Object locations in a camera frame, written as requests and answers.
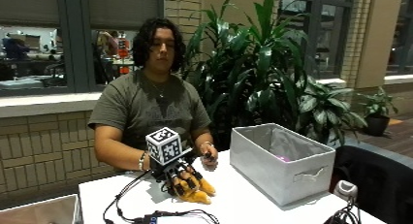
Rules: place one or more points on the black connector box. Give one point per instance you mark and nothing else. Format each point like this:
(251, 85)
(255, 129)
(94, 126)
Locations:
(150, 219)

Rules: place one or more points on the grey fabric storage box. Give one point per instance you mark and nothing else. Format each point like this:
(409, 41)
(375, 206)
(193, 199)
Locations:
(279, 170)

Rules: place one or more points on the large green leafy plant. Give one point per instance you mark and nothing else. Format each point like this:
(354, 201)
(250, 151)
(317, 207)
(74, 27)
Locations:
(249, 65)

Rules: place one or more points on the white marker cube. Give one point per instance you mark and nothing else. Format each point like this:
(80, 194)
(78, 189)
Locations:
(162, 145)

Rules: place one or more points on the small black device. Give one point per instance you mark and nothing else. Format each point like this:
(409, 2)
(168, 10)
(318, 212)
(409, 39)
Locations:
(207, 155)

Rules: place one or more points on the white grey charger device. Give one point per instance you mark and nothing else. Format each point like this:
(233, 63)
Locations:
(345, 190)

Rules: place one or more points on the small potted plant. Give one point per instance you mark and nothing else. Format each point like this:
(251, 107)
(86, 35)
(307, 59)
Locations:
(377, 102)

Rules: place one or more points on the silver wristband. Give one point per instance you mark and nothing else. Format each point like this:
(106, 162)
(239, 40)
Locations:
(207, 143)

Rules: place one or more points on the black plant pot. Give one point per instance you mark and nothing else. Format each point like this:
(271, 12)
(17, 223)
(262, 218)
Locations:
(375, 124)

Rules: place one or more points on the dark window frame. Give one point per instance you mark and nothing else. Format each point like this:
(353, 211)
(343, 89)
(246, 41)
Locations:
(77, 43)

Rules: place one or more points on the variegated leafy plant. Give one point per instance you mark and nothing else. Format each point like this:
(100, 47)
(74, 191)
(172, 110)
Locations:
(323, 109)

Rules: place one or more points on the black chair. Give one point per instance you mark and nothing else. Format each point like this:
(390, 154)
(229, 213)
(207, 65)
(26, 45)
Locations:
(378, 182)

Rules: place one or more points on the the person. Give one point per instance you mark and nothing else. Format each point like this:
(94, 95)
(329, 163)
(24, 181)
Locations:
(141, 107)

